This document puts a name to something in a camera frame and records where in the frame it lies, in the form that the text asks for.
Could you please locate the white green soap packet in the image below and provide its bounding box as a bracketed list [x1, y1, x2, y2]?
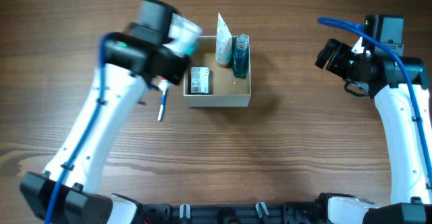
[190, 67, 210, 94]

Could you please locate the blue white toothbrush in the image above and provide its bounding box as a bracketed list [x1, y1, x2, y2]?
[157, 79, 170, 121]

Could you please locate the white lotion tube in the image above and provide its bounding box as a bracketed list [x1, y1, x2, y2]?
[215, 13, 232, 67]

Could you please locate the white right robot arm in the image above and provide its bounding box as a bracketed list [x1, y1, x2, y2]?
[315, 14, 431, 223]

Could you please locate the blue Listerine mouthwash bottle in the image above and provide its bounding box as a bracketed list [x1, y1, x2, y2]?
[232, 34, 249, 78]

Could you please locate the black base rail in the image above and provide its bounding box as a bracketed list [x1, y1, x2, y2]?
[133, 202, 324, 224]

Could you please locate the white cardboard box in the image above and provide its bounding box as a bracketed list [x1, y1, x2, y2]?
[183, 36, 252, 107]

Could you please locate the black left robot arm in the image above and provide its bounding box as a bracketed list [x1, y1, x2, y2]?
[20, 0, 202, 223]

